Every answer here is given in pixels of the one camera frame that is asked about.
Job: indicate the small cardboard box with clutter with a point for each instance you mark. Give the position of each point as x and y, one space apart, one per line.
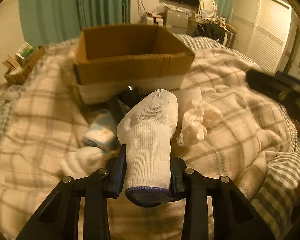
20 66

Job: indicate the white louvered wardrobe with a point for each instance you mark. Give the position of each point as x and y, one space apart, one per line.
262 30

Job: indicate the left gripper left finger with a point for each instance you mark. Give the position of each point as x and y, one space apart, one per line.
58 215

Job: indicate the white round container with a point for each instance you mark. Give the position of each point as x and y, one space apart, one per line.
185 95

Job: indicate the blue white tissue pack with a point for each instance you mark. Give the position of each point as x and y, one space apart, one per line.
102 132

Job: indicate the black bag on dresser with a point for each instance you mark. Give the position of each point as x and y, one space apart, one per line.
212 31

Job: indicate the white sock purple cuff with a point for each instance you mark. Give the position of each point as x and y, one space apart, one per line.
146 131

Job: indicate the large cardboard box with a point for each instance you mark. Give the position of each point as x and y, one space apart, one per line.
110 58

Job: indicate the plaid cream blanket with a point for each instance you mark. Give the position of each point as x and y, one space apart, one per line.
240 119

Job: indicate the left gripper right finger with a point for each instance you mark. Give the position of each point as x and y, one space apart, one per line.
215 208

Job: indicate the white oval mirror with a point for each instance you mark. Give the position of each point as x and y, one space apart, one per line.
207 8

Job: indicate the white drawer unit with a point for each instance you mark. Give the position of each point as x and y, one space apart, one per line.
150 20

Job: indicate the small white sock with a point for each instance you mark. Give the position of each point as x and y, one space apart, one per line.
83 162

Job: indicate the cream cloth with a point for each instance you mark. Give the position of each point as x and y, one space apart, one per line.
197 117

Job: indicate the grey checked bed sheet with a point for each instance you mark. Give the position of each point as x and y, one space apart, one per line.
280 189

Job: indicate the grey cabinet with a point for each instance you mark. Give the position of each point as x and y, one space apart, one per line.
178 19

